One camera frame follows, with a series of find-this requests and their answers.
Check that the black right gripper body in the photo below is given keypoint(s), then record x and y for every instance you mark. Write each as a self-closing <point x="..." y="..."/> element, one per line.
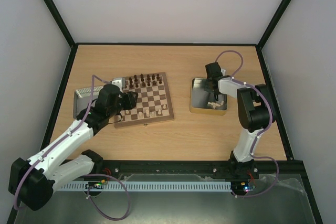
<point x="213" y="87"/>

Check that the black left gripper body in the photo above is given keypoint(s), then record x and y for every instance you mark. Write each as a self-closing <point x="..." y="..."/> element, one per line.
<point x="130" y="104"/>

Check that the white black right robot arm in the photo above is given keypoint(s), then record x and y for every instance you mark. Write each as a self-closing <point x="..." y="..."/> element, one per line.
<point x="254" y="113"/>

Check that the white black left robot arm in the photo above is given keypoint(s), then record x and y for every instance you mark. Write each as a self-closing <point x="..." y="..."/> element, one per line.
<point x="86" y="125"/>

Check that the wooden chess board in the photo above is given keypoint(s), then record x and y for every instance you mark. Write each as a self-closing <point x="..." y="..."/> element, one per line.
<point x="149" y="97"/>

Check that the gold metal tin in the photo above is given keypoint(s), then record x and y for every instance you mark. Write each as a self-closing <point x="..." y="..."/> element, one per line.
<point x="199" y="99"/>

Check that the silver tin lid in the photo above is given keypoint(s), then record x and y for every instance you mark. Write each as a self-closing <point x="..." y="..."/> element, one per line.
<point x="81" y="98"/>

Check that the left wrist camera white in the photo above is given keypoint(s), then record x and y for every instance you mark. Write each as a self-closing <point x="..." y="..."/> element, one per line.
<point x="119" y="82"/>

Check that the light blue cable duct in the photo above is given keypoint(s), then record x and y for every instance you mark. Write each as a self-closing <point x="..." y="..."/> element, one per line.
<point x="150" y="186"/>

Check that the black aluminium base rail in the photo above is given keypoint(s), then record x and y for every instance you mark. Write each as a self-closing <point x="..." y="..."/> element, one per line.
<point x="168" y="167"/>

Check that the black frame post right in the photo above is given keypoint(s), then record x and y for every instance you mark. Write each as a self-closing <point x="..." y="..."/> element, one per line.
<point x="273" y="23"/>

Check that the black frame post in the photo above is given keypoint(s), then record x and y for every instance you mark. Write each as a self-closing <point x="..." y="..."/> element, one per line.
<point x="60" y="22"/>
<point x="273" y="23"/>

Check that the black frame post left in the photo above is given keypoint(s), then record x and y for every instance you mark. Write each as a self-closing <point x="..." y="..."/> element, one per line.
<point x="60" y="22"/>

